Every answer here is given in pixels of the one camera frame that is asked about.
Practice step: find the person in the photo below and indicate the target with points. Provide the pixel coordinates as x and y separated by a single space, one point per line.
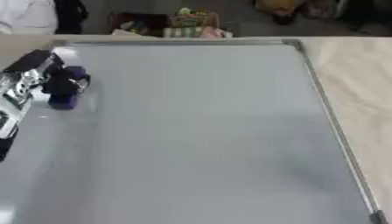
35 16

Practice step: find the basket with colourful items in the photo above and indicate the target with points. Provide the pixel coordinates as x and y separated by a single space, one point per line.
191 24

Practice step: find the yellow and black bag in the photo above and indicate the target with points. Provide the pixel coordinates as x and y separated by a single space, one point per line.
280 10

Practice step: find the whiteboard with silver frame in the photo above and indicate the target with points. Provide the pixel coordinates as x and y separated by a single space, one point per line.
204 131

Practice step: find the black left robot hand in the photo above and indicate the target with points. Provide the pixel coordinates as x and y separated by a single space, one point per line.
41 62

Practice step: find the dark red bag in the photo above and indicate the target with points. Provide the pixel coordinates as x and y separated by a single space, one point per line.
137 24

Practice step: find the blue whiteboard brush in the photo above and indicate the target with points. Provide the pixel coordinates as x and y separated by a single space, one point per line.
65 99

